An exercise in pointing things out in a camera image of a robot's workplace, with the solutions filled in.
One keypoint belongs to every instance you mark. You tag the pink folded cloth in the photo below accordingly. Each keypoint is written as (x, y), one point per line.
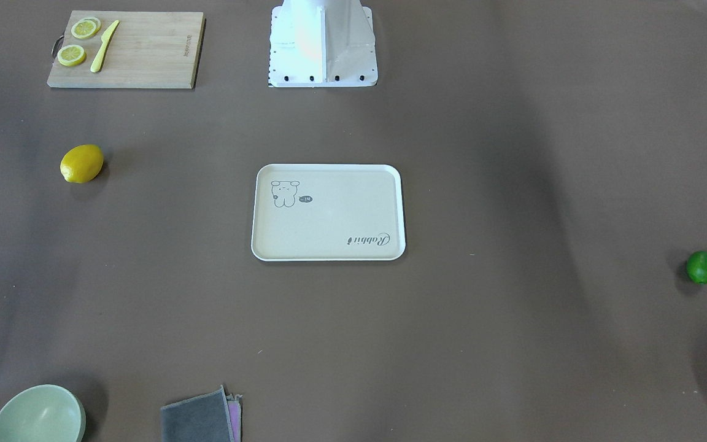
(235, 414)

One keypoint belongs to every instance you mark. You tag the lower lemon slice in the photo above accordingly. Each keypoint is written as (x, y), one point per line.
(71, 55)

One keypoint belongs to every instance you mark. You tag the cream rabbit tray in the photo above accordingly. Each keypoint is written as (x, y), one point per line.
(323, 212)

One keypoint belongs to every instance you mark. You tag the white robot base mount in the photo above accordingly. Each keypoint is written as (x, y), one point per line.
(322, 44)

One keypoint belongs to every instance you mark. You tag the yellow lemon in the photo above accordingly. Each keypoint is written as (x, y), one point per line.
(82, 163)

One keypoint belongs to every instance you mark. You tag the lemon slice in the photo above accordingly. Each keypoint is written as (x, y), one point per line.
(86, 27)
(71, 55)

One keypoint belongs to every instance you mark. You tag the yellow plastic knife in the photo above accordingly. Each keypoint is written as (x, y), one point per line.
(100, 56)

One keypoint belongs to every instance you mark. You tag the light green bowl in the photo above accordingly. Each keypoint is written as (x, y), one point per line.
(43, 413)

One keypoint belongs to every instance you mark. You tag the green lime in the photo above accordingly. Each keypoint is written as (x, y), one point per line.
(696, 267)

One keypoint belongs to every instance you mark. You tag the grey folded cloth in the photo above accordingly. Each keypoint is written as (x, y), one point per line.
(200, 418)

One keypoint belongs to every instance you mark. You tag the upper lemon slice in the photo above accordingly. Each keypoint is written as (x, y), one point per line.
(86, 27)

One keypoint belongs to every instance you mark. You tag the bamboo cutting board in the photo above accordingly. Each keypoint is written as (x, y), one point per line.
(150, 50)

